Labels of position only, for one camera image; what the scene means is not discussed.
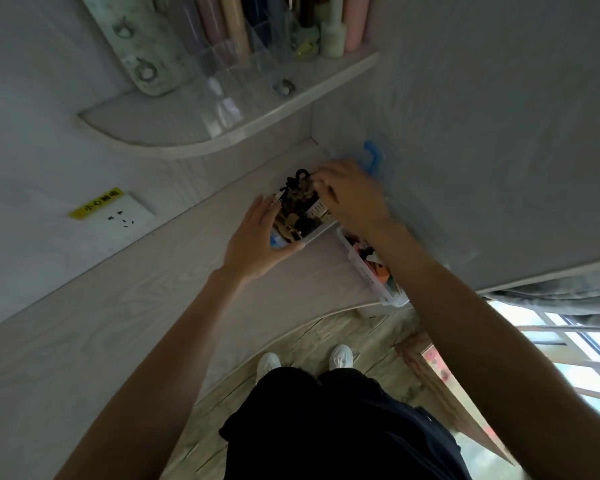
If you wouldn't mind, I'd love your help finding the wooden stool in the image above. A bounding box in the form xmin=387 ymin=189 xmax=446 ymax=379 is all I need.
xmin=395 ymin=332 xmax=516 ymax=466

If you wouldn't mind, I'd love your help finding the white corner shelf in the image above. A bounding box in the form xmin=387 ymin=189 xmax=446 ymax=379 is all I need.
xmin=77 ymin=50 xmax=381 ymax=160

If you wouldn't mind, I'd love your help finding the clear lid with blue handle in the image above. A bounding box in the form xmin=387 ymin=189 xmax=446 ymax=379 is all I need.
xmin=330 ymin=140 xmax=481 ymax=275

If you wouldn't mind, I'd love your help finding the white bottle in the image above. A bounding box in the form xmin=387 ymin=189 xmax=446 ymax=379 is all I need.
xmin=320 ymin=0 xmax=349 ymax=58

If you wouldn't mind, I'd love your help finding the beige tube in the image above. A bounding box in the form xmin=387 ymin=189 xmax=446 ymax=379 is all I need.
xmin=219 ymin=0 xmax=254 ymax=65

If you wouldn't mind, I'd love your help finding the white shoe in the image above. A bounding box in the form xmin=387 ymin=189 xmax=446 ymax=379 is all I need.
xmin=328 ymin=344 xmax=355 ymax=371
xmin=255 ymin=352 xmax=282 ymax=386

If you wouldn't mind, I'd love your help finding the person's left forearm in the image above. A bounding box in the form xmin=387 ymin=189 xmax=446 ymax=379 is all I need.
xmin=54 ymin=267 xmax=253 ymax=480

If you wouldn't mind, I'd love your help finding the white window railing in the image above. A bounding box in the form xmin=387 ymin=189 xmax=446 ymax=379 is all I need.
xmin=490 ymin=300 xmax=600 ymax=420

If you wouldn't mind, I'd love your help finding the white left shoe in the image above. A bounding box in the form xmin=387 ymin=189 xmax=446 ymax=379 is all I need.
xmin=255 ymin=352 xmax=282 ymax=386

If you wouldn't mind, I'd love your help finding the person's left hand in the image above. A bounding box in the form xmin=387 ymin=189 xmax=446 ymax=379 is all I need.
xmin=221 ymin=195 xmax=306 ymax=285

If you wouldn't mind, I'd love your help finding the grey curtain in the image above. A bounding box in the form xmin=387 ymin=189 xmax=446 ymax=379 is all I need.
xmin=480 ymin=267 xmax=600 ymax=330

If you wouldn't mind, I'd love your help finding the pink bottle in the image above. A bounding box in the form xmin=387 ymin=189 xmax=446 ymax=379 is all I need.
xmin=342 ymin=0 xmax=374 ymax=54

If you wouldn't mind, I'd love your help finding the pink tube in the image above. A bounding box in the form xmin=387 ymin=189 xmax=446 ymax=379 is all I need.
xmin=195 ymin=0 xmax=229 ymax=45

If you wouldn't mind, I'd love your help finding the person's right hand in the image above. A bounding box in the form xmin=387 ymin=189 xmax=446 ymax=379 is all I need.
xmin=310 ymin=160 xmax=396 ymax=239

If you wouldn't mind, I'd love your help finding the black garment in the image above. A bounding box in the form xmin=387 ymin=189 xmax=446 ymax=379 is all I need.
xmin=219 ymin=367 xmax=474 ymax=480

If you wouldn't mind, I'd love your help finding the clear acrylic organizer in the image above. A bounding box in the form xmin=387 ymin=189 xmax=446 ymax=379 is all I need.
xmin=165 ymin=0 xmax=301 ymax=138

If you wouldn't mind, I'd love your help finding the yellow warning label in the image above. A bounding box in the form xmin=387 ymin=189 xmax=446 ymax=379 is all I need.
xmin=68 ymin=187 xmax=126 ymax=220

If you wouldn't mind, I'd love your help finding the white wall socket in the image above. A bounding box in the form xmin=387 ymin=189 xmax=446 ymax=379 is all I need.
xmin=87 ymin=192 xmax=158 ymax=246

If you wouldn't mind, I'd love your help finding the pile of dark hair ties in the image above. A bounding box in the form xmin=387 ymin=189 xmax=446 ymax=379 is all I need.
xmin=274 ymin=168 xmax=331 ymax=241

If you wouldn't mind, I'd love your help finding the pile of colourful hair clips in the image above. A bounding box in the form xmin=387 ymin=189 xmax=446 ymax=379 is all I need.
xmin=344 ymin=235 xmax=398 ymax=290

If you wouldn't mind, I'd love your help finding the person's right forearm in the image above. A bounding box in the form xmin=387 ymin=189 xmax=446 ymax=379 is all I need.
xmin=367 ymin=222 xmax=600 ymax=480

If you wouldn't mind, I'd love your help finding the white right shoe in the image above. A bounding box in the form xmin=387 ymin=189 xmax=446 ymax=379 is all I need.
xmin=328 ymin=344 xmax=355 ymax=371

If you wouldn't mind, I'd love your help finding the marble patterned board with rings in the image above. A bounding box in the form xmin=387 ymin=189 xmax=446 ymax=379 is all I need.
xmin=78 ymin=0 xmax=191 ymax=98

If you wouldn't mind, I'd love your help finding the clear box of hair ties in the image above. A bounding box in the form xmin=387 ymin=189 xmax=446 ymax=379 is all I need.
xmin=269 ymin=167 xmax=339 ymax=249

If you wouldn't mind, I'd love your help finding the clear box of colourful clips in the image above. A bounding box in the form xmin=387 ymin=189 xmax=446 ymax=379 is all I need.
xmin=336 ymin=227 xmax=412 ymax=309

